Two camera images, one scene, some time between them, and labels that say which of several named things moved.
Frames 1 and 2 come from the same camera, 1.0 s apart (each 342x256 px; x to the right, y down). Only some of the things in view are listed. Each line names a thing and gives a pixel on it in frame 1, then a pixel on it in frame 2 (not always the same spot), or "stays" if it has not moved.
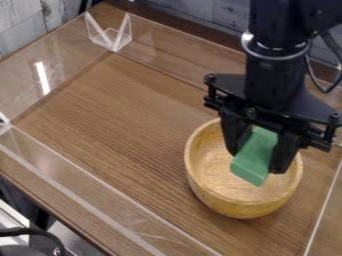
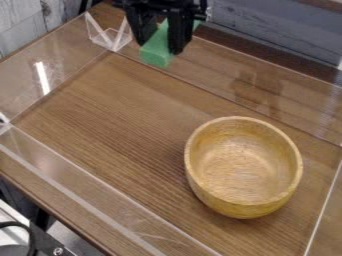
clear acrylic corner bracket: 110,38 stays
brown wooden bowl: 227,193 stays
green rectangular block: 253,159 to 157,52
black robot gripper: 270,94 to 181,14
